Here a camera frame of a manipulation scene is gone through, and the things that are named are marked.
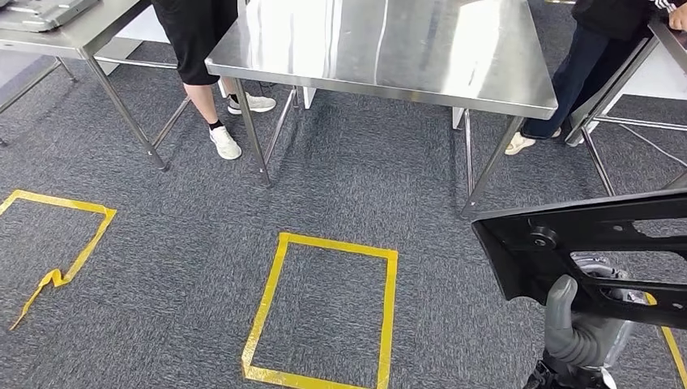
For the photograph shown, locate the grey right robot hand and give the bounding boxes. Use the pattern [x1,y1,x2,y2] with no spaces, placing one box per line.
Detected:
[543,254,648,371]

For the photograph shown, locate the long black plastic car part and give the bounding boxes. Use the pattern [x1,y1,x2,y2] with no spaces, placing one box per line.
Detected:
[471,187,687,331]

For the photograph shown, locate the steel workbench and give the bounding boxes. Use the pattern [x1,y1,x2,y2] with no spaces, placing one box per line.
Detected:
[204,0,559,219]

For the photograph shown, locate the grey metal sheet part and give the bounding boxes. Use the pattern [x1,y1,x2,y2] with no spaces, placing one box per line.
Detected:
[0,0,101,33]

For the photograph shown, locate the yellow floor tape square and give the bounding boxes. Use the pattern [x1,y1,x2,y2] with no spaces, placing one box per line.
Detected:
[0,189,118,283]
[643,292,687,389]
[240,232,400,389]

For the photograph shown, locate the person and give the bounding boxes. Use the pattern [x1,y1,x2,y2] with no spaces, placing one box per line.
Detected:
[504,0,687,156]
[151,0,278,161]

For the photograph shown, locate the steel table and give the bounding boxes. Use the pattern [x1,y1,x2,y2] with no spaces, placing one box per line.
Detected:
[0,0,193,173]
[563,15,687,197]

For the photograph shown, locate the loose yellow tape strip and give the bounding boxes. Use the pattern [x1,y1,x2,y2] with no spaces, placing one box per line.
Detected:
[9,267,74,332]

